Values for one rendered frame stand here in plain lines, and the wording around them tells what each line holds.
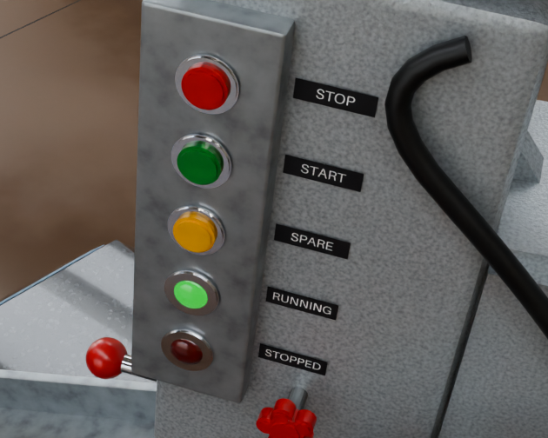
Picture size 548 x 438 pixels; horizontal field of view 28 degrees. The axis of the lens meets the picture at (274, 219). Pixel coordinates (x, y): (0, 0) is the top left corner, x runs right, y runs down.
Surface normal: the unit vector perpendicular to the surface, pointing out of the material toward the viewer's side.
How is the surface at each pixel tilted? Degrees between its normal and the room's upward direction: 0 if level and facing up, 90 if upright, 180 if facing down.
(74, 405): 90
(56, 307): 0
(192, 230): 90
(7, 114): 0
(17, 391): 90
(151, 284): 90
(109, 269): 0
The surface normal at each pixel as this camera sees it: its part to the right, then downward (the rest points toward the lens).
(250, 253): -0.27, 0.58
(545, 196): 0.04, -0.79
